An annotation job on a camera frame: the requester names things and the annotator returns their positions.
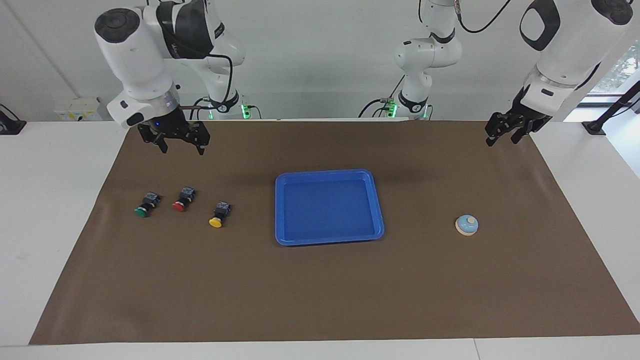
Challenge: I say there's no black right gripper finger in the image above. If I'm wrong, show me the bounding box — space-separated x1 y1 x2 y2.
182 121 211 156
137 125 169 154

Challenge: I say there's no red push button switch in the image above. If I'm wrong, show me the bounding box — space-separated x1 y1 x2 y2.
172 186 197 213

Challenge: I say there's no green push button switch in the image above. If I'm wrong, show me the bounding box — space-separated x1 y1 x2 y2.
134 191 162 219

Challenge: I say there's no yellow push button switch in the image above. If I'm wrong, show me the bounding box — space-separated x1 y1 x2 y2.
208 201 232 229

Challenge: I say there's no light blue desk bell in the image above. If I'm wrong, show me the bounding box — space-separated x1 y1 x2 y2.
455 214 479 237

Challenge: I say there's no blue plastic tray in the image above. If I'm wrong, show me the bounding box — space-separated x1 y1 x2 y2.
274 169 385 247

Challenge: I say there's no black angled stand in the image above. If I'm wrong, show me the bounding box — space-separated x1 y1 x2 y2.
581 80 640 137

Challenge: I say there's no brown table mat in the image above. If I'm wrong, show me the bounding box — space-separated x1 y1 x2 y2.
28 119 640 346

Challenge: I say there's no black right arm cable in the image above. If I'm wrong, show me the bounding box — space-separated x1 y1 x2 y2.
172 42 235 110

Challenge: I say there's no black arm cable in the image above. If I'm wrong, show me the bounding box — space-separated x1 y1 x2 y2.
452 0 513 35
172 42 235 110

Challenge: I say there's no white wall socket box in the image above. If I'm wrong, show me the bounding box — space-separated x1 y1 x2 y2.
54 97 108 122

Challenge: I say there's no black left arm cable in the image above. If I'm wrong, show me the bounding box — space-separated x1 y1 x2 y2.
452 0 513 35

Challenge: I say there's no black left base cable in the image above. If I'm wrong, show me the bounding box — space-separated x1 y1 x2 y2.
357 75 406 119

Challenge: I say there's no black table clamp mount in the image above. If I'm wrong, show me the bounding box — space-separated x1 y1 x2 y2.
0 103 27 136

